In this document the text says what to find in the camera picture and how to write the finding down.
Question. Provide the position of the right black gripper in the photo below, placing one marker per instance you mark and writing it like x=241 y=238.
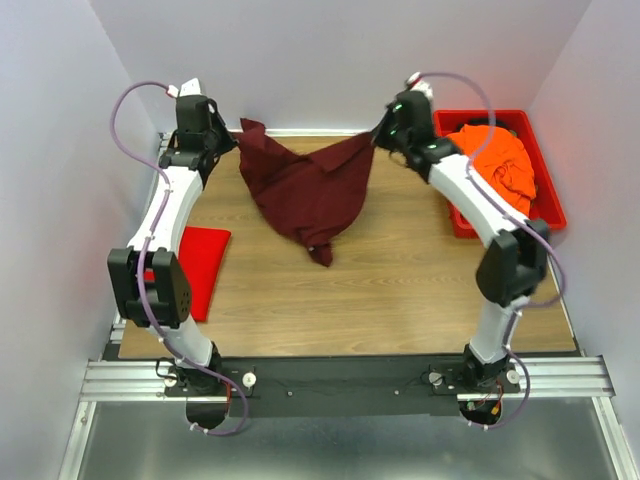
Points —
x=377 y=140

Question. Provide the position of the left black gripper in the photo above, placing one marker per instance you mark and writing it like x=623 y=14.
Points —
x=228 y=142

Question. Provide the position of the maroon t shirt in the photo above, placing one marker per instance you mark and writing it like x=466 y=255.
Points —
x=308 y=198

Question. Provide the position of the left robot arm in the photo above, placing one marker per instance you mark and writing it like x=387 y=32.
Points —
x=149 y=284

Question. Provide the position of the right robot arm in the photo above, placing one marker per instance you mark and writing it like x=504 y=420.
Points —
x=515 y=259

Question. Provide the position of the orange t shirt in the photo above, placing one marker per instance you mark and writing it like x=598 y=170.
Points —
x=504 y=163

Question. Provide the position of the folded red t shirt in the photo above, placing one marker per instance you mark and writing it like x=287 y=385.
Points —
x=201 y=253

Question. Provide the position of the red plastic bin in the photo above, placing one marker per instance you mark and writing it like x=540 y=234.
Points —
x=547 y=204

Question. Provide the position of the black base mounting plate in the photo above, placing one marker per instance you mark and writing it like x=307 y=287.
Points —
x=344 y=386

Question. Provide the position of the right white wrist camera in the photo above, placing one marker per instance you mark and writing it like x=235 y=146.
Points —
x=416 y=82

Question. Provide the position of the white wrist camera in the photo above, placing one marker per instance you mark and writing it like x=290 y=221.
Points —
x=192 y=87
x=416 y=82

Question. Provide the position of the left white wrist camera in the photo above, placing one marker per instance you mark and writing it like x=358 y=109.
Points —
x=192 y=87

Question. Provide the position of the aluminium frame rail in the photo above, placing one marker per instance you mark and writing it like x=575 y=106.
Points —
x=138 y=381

